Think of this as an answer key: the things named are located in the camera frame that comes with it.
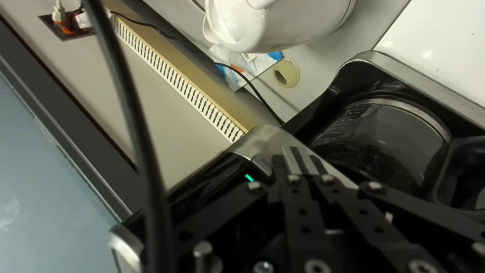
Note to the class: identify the white slotted vent grille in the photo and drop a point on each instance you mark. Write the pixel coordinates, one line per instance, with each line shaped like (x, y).
(182, 83)

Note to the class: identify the black round container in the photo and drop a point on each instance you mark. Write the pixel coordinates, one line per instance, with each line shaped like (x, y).
(384, 141)

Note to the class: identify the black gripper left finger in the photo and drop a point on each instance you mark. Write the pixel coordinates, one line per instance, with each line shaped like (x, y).
(301, 217)

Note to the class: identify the dark framed window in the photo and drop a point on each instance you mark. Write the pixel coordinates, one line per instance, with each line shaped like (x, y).
(46, 176)

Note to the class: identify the blue white plastic packet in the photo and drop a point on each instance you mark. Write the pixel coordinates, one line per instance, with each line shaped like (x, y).
(252, 62)

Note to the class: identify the yellowish tape roll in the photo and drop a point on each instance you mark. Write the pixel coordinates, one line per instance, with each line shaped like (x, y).
(287, 74)

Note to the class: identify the white electric kettle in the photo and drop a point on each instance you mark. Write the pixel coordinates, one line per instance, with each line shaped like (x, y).
(273, 24)

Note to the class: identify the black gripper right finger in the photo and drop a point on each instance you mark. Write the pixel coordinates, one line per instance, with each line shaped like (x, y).
(373, 227)

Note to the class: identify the wall socket with plugs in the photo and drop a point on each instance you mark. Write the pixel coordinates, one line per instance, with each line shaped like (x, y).
(69, 19)

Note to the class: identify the black silver coffeemaker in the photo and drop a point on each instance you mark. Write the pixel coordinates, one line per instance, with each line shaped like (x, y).
(222, 186)

